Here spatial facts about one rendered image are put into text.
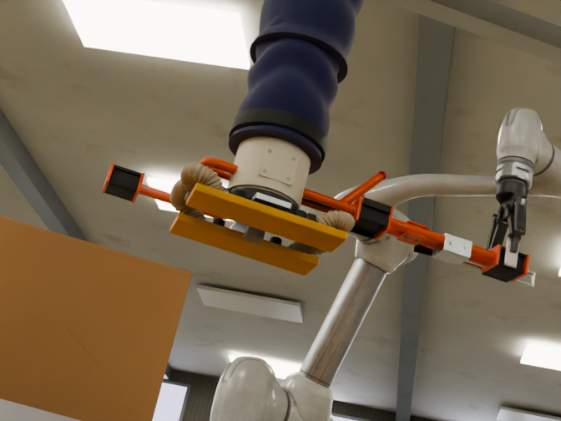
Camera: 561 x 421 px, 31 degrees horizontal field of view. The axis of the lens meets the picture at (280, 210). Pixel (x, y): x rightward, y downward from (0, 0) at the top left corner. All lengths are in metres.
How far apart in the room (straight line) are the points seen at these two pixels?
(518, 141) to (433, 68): 3.92
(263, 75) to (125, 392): 0.83
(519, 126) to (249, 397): 1.01
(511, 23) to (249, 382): 2.57
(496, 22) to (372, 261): 2.10
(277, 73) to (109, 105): 6.02
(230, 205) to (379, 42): 4.58
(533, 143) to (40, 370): 1.32
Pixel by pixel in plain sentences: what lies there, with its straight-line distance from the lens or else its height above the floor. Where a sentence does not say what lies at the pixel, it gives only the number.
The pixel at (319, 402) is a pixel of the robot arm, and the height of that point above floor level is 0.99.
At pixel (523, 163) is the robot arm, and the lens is 2.55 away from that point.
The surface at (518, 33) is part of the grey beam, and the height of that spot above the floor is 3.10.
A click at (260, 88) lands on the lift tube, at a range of 2.33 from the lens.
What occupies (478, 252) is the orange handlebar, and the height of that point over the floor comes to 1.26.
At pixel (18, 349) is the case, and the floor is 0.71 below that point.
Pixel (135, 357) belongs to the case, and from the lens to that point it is 1.94.
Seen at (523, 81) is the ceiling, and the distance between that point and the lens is 6.80.
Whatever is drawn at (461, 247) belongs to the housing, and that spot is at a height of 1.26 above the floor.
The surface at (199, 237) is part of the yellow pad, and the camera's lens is 2.35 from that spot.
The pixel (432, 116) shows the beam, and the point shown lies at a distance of 6.97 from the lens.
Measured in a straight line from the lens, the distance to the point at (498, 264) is 2.43.
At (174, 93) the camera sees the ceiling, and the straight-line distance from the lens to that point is 7.83.
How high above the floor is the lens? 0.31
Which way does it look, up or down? 23 degrees up
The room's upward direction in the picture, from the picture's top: 13 degrees clockwise
